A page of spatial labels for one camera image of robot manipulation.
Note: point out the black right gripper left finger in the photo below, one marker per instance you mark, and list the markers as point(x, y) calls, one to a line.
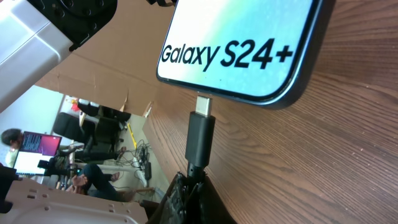
point(173, 207)

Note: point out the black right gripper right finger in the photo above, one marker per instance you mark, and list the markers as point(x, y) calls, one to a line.
point(210, 207)

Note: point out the Galaxy S24+ smartphone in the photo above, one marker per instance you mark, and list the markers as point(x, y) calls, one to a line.
point(259, 52)

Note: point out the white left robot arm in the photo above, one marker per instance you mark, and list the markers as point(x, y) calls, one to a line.
point(37, 35)

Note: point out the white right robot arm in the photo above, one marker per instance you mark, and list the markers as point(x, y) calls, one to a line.
point(190, 198)

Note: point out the person sitting in background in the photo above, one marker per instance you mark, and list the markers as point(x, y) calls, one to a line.
point(91, 181)

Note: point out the black office chair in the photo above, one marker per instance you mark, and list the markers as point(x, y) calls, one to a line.
point(97, 140)

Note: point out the laptop with red screen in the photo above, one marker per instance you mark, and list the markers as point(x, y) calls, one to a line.
point(35, 147)

